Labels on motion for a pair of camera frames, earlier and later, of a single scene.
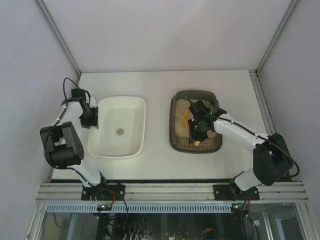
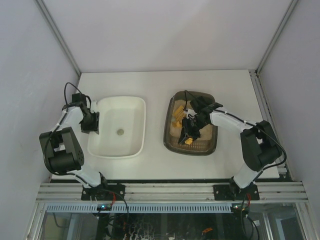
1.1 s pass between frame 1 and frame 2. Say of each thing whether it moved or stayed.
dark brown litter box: moved
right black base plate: stayed
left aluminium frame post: stayed
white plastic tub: stayed
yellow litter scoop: moved
